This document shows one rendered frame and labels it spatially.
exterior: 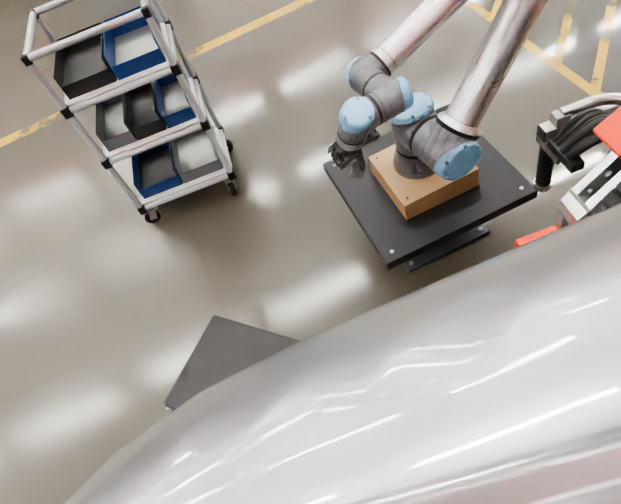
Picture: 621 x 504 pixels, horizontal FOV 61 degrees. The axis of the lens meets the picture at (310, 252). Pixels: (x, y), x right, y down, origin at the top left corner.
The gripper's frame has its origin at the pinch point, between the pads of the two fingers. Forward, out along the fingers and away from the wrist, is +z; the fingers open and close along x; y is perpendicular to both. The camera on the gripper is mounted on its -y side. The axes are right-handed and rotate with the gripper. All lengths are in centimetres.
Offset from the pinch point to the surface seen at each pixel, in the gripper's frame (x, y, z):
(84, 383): 0, 130, 68
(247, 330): 26, 59, 15
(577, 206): 51, -8, -71
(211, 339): 21, 71, 17
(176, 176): -61, 49, 78
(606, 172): 49, -14, -75
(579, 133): 40, -18, -70
